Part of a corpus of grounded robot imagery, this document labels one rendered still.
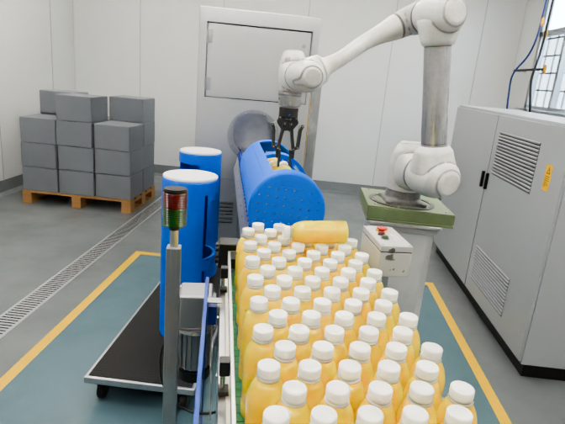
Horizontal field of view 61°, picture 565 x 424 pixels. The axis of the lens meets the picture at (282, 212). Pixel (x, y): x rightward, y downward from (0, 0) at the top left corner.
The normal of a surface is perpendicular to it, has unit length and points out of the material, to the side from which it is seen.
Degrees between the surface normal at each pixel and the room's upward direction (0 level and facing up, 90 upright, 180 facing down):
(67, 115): 90
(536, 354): 90
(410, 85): 90
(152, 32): 90
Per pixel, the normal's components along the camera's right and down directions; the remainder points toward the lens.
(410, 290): -0.07, 0.26
